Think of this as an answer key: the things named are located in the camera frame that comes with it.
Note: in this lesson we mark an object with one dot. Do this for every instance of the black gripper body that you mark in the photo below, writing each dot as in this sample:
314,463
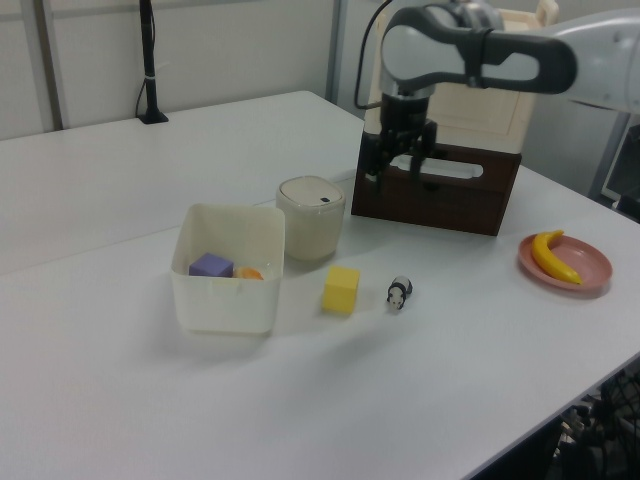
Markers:
402,122

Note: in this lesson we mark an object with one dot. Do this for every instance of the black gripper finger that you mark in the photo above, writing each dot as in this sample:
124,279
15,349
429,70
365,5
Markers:
417,167
376,176

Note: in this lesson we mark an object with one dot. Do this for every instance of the beige trash can with lid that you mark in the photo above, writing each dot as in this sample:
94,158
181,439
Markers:
310,225

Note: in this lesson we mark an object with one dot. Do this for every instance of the white grey Franka robot arm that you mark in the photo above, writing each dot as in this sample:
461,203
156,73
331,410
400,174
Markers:
510,47

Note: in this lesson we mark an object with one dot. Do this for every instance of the dark brown wooden drawer box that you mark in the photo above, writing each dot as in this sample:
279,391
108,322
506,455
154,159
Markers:
450,205

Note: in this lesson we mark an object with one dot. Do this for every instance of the cream toy cabinet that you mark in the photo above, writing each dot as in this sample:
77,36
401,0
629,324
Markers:
480,112

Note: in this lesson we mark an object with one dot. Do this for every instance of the black white panda toy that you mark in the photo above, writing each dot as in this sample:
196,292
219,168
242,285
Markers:
398,291

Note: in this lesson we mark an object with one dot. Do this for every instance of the yellow block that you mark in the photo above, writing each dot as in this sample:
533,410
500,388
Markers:
341,291

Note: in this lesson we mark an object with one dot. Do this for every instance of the yellow banana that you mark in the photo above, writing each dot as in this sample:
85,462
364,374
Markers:
547,257

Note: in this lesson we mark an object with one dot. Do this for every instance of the orange toy fruit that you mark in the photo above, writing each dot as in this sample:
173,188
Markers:
248,273

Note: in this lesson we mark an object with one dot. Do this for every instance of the purple cube block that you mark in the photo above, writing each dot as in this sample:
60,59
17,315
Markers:
211,265

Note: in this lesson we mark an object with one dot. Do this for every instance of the pink plate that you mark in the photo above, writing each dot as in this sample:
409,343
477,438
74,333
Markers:
590,260

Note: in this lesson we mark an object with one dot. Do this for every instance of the white square plastic bin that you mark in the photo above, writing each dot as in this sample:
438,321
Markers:
225,305

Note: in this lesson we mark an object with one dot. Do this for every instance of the black pole stand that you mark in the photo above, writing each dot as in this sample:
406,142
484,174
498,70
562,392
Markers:
148,60

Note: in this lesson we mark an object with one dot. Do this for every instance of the black clutter under table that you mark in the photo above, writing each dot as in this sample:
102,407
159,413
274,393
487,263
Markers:
607,430

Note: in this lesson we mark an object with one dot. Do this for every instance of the grey metal frame furniture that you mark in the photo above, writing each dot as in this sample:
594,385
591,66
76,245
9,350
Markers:
617,165

